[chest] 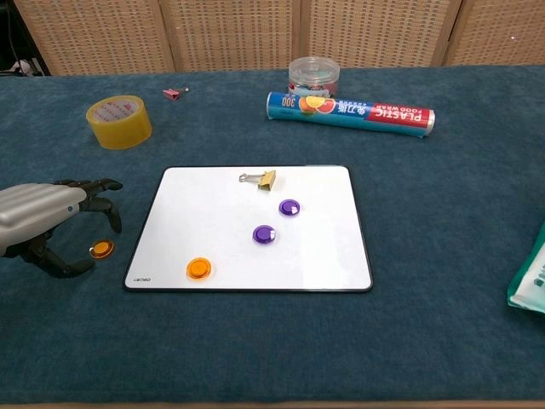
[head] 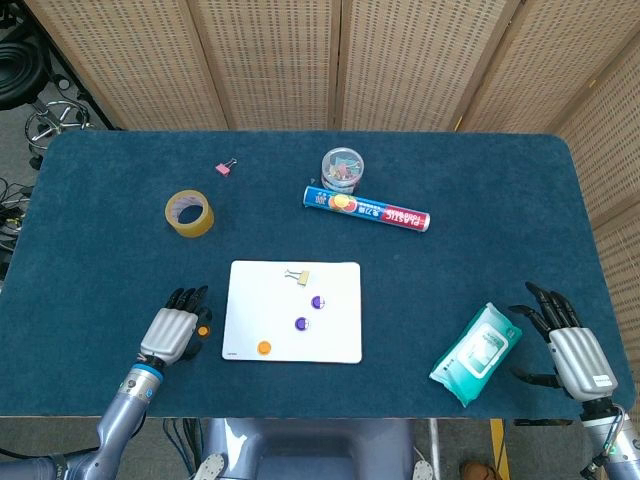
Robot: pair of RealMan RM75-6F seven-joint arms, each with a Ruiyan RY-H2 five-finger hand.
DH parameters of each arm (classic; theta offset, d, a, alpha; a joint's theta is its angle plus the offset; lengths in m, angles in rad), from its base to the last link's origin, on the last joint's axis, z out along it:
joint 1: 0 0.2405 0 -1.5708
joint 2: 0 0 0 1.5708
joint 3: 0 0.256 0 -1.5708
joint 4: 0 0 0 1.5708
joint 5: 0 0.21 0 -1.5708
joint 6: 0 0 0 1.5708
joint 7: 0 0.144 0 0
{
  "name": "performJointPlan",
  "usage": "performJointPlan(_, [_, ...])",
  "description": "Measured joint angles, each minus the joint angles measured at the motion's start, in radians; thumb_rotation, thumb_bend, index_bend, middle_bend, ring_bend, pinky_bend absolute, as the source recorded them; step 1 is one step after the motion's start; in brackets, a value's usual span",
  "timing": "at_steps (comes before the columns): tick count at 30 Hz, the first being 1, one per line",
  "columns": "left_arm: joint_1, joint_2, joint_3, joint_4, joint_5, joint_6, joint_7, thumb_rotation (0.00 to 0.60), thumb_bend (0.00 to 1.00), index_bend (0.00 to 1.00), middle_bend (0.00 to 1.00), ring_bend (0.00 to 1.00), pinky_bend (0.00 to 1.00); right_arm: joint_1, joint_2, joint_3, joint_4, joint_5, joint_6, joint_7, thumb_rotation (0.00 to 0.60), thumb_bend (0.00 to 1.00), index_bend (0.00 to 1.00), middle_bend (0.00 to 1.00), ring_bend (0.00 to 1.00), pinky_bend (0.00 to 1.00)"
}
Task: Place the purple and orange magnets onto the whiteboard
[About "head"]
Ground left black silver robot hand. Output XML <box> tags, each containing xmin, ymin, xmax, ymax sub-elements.
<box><xmin>138</xmin><ymin>284</ymin><xmax>214</xmax><ymax>369</ymax></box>

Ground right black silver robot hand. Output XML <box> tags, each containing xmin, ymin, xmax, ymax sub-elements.
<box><xmin>507</xmin><ymin>281</ymin><xmax>619</xmax><ymax>401</ymax></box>

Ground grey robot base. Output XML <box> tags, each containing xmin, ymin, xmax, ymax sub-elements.
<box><xmin>192</xmin><ymin>417</ymin><xmax>436</xmax><ymax>480</ymax></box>

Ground white magnetic board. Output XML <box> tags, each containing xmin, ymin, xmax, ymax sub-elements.
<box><xmin>221</xmin><ymin>259</ymin><xmax>363</xmax><ymax>365</ymax></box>

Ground dark blue table mat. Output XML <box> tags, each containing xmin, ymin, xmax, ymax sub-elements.
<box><xmin>0</xmin><ymin>129</ymin><xmax>637</xmax><ymax>420</ymax></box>

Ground green wet wipes pack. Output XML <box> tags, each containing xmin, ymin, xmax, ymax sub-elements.
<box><xmin>428</xmin><ymin>301</ymin><xmax>523</xmax><ymax>409</ymax></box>

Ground yellow packing tape roll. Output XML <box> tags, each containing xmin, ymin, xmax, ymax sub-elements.
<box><xmin>164</xmin><ymin>188</ymin><xmax>216</xmax><ymax>240</ymax></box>

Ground brown shoe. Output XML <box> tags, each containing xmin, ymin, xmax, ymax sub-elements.
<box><xmin>459</xmin><ymin>459</ymin><xmax>502</xmax><ymax>480</ymax></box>

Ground plastic wrap box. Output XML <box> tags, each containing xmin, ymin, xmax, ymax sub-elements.
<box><xmin>301</xmin><ymin>185</ymin><xmax>432</xmax><ymax>234</ymax></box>

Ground clear jar of clips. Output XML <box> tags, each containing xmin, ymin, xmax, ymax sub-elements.
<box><xmin>320</xmin><ymin>146</ymin><xmax>366</xmax><ymax>195</ymax></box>

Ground chrome stool base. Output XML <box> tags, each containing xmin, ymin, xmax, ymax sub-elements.
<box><xmin>23</xmin><ymin>97</ymin><xmax>94</xmax><ymax>151</ymax></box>

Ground wooden woven folding screen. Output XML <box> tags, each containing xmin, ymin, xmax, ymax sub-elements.
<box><xmin>22</xmin><ymin>0</ymin><xmax>640</xmax><ymax>480</ymax></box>

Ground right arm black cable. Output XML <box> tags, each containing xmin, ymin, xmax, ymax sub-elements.
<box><xmin>579</xmin><ymin>405</ymin><xmax>627</xmax><ymax>476</ymax></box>

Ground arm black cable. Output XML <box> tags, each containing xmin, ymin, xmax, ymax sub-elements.
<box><xmin>0</xmin><ymin>445</ymin><xmax>66</xmax><ymax>464</ymax></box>
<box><xmin>579</xmin><ymin>405</ymin><xmax>627</xmax><ymax>476</ymax></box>

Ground black cables under table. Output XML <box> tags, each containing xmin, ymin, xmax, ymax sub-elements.
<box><xmin>162</xmin><ymin>418</ymin><xmax>204</xmax><ymax>480</ymax></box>

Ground yellow strap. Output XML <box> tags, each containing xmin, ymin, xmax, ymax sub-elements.
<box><xmin>489</xmin><ymin>418</ymin><xmax>510</xmax><ymax>471</ymax></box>

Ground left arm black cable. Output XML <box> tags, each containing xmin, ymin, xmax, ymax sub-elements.
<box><xmin>0</xmin><ymin>445</ymin><xmax>66</xmax><ymax>464</ymax></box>

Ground black floor cables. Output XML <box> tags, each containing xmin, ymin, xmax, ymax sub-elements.
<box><xmin>0</xmin><ymin>179</ymin><xmax>32</xmax><ymax>241</ymax></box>

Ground black coiled hose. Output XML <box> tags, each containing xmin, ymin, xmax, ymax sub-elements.
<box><xmin>0</xmin><ymin>39</ymin><xmax>51</xmax><ymax>109</ymax></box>

